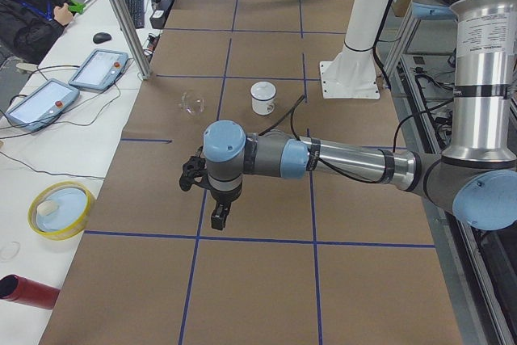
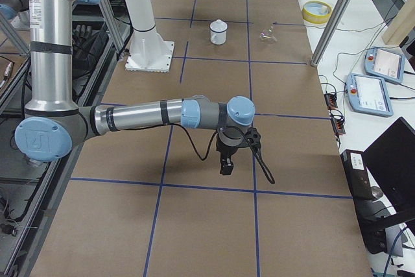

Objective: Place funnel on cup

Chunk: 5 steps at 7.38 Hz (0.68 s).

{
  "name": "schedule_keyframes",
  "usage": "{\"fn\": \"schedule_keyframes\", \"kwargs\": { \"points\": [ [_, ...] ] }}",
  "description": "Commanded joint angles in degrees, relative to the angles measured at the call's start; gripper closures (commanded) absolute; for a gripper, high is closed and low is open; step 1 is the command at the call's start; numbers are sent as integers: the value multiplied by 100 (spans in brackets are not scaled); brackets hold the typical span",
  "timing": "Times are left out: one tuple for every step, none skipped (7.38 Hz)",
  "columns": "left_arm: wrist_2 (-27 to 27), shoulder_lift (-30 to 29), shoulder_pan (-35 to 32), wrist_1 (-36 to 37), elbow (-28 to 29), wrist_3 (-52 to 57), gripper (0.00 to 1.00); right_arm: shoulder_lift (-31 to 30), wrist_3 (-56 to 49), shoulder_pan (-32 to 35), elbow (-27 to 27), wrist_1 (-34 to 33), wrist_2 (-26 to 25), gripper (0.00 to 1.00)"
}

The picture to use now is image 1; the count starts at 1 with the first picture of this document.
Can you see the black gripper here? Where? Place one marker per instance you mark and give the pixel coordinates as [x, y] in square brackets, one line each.
[224, 196]

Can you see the clear glass funnel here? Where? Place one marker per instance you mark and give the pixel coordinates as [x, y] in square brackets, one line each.
[192, 103]

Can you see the white cup lid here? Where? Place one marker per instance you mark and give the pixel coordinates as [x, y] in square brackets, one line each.
[263, 91]

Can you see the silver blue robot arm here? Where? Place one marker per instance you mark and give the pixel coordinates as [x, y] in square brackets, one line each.
[474, 178]

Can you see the white enamel cup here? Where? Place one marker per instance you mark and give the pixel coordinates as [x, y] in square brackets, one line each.
[263, 108]

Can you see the brown paper table cover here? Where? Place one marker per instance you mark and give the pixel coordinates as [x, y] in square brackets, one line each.
[317, 260]

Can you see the yellow rimmed blue bowl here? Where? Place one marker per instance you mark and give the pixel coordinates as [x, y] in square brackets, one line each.
[61, 211]

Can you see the far blue teach pendant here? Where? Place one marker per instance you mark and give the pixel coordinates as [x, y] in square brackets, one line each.
[100, 70]

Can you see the blue teach pendant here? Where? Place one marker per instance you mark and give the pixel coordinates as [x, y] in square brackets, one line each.
[100, 70]
[43, 106]

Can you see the black box device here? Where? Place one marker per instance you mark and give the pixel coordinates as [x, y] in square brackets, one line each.
[160, 14]

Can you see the near blue teach pendant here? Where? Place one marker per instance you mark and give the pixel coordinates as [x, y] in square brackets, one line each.
[43, 106]

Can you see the black computer mouse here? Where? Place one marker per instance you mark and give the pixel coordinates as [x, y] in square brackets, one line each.
[101, 37]

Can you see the red cylinder tube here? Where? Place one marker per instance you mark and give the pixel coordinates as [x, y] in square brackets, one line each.
[23, 291]

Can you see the black keyboard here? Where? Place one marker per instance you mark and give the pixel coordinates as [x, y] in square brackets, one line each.
[136, 10]

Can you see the green handheld object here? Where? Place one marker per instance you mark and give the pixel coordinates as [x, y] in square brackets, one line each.
[76, 7]

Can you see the person in black jacket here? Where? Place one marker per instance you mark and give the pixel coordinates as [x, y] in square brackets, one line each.
[29, 28]

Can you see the aluminium frame post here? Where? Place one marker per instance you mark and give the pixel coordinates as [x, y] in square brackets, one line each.
[131, 37]

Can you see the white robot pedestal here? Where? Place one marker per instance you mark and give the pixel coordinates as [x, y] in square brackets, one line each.
[352, 74]

